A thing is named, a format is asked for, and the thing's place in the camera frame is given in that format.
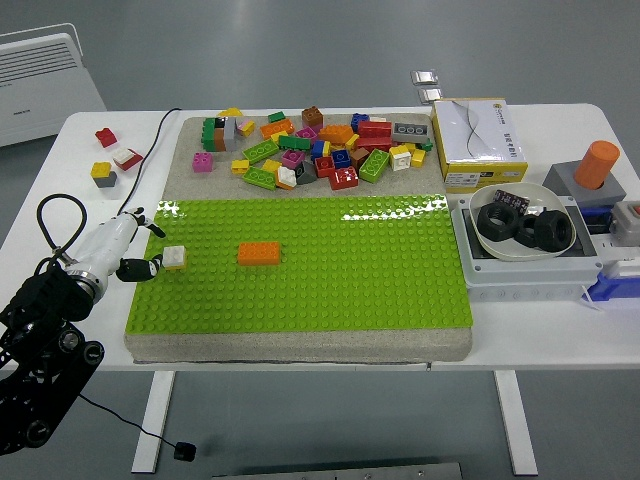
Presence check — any white and orange brick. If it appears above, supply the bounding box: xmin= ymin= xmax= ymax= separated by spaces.
xmin=275 ymin=166 xmax=299 ymax=192

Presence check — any orange cylinder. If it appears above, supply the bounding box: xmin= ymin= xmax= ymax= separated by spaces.
xmin=573 ymin=140 xmax=622 ymax=191

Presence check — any white table leg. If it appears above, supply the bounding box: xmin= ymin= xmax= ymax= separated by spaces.
xmin=491 ymin=370 xmax=539 ymax=477
xmin=130 ymin=370 xmax=177 ymax=474

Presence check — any grey block with hole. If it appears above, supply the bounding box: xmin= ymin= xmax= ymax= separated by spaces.
xmin=542 ymin=161 xmax=628 ymax=208

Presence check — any green studded baseplate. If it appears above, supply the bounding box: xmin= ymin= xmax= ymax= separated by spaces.
xmin=123 ymin=195 xmax=475 ymax=335

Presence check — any grey brick with three holes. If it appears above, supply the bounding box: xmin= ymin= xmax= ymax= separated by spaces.
xmin=390 ymin=122 xmax=431 ymax=144

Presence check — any white bowl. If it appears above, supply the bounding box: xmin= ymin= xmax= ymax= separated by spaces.
xmin=468 ymin=182 xmax=584 ymax=263

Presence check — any white power strip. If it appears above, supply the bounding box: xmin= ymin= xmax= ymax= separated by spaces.
xmin=591 ymin=231 xmax=640 ymax=264

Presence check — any yellow and white cardboard box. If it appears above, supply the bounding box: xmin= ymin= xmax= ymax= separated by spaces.
xmin=430 ymin=98 xmax=530 ymax=195

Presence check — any white and red brick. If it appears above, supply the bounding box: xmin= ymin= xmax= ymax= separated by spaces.
xmin=111 ymin=147 xmax=145 ymax=172

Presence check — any dark maroon packet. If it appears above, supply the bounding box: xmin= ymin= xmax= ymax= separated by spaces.
xmin=493 ymin=188 xmax=532 ymax=216

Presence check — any orange slope brick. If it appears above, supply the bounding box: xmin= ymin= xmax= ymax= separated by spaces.
xmin=317 ymin=123 xmax=354 ymax=144

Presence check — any black plug with cord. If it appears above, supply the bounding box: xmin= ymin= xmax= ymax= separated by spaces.
xmin=78 ymin=392 xmax=197 ymax=462

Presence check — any grey box with red button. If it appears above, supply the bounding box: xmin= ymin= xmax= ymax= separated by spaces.
xmin=609 ymin=200 xmax=640 ymax=237

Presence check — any white brick with yellow base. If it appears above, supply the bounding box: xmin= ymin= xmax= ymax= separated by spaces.
xmin=388 ymin=144 xmax=413 ymax=173
xmin=162 ymin=244 xmax=188 ymax=273

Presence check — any dark blue block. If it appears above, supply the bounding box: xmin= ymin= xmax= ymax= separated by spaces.
xmin=579 ymin=204 xmax=617 ymax=237

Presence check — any yellow and grey brick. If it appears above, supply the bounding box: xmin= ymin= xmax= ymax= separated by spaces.
xmin=90 ymin=161 xmax=118 ymax=189

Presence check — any dark grey slope brick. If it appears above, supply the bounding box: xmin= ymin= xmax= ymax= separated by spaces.
xmin=294 ymin=160 xmax=319 ymax=187

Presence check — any orange two-by-four brick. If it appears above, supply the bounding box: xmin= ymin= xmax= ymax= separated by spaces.
xmin=237 ymin=241 xmax=282 ymax=267
xmin=259 ymin=119 xmax=295 ymax=142

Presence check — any long dark green brick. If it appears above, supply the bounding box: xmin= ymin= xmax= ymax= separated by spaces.
xmin=277 ymin=134 xmax=314 ymax=153

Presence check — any large black hex nut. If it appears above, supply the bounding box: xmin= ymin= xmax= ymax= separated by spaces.
xmin=531 ymin=209 xmax=577 ymax=252
xmin=514 ymin=214 xmax=539 ymax=248
xmin=476 ymin=201 xmax=522 ymax=246

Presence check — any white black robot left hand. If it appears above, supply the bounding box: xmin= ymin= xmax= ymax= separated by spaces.
xmin=69 ymin=205 xmax=167 ymax=285

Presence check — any white panel heater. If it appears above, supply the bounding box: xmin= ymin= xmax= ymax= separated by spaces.
xmin=0 ymin=23 xmax=109 ymax=149

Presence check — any grey junction box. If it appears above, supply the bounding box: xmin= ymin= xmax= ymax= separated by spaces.
xmin=450 ymin=196 xmax=604 ymax=304

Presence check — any white cable tie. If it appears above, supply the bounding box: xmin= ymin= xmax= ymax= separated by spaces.
xmin=579 ymin=284 xmax=607 ymax=314

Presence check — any blue plastic part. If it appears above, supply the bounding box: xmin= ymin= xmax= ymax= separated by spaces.
xmin=586 ymin=259 xmax=640 ymax=304

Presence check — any lime green brick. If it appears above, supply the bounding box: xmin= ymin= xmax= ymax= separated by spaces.
xmin=358 ymin=148 xmax=392 ymax=184
xmin=241 ymin=138 xmax=280 ymax=165
xmin=241 ymin=166 xmax=279 ymax=192

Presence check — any thin black cable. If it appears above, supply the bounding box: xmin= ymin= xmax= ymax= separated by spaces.
xmin=117 ymin=106 xmax=182 ymax=215

